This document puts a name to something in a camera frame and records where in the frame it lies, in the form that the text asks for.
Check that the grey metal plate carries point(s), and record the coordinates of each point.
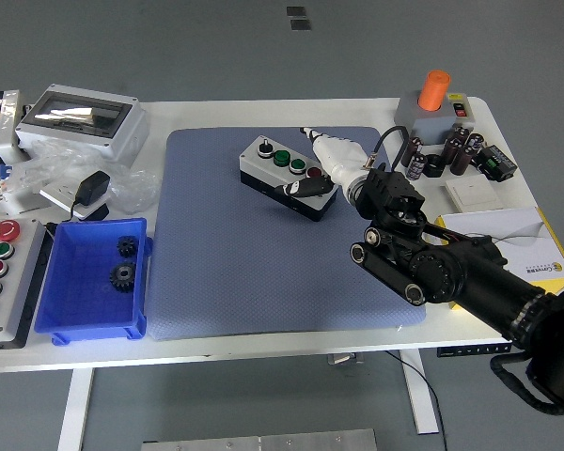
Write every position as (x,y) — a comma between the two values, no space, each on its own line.
(258,442)

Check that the grey five-button control box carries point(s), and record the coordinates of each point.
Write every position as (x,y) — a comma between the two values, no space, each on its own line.
(19,291)

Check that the blue plastic bin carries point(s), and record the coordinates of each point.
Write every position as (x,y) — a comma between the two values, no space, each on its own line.
(75,300)

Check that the grey enclosure with clear lid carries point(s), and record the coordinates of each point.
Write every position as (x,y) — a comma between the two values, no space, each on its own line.
(122,136)

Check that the dark floor plate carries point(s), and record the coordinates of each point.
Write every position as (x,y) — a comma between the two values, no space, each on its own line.
(300,24)
(295,11)

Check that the black green electronic module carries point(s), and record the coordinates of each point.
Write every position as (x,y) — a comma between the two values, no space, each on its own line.
(496,162)

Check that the white table leg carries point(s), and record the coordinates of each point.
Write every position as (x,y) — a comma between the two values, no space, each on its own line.
(423,399)
(75,409)

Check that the black power adapter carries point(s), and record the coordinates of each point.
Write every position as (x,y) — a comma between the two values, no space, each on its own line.
(93,187)

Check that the white bracket block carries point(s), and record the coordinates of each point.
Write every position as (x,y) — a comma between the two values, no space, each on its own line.
(7,127)

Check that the grey metal table bracket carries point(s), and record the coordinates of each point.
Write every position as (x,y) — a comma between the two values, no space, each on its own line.
(344,359)

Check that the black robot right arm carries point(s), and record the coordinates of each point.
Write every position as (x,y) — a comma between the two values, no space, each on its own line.
(474,272)

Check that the orange cylinder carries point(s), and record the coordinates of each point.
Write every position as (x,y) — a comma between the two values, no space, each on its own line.
(433,91)

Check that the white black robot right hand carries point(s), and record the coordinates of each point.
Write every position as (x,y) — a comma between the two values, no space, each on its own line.
(338,157)

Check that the white yellow carton box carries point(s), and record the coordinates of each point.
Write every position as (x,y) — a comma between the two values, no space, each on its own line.
(521,225)

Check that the grey four-button control box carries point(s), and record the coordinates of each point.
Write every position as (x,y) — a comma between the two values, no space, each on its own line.
(263,166)

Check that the small black bevel gear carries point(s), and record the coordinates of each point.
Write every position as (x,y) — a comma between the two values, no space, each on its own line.
(128,246)

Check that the clear plastic bag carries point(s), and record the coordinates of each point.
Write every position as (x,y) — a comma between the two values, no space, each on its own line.
(131,188)

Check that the large black bevel gear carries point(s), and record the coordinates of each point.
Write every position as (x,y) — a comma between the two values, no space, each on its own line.
(122,277)

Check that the grey switch box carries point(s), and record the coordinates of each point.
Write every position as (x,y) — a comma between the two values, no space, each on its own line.
(432,124)

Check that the dark brown capacitor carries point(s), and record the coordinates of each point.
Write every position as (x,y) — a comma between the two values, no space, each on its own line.
(474,141)
(461,160)
(411,151)
(417,166)
(451,149)
(460,132)

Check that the black table control panel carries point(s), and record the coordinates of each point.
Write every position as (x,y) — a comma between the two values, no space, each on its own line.
(474,350)

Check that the grey-blue textured mat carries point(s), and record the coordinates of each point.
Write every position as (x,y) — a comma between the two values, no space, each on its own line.
(239,263)

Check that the white wall switch panel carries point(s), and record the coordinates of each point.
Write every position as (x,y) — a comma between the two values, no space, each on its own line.
(474,195)

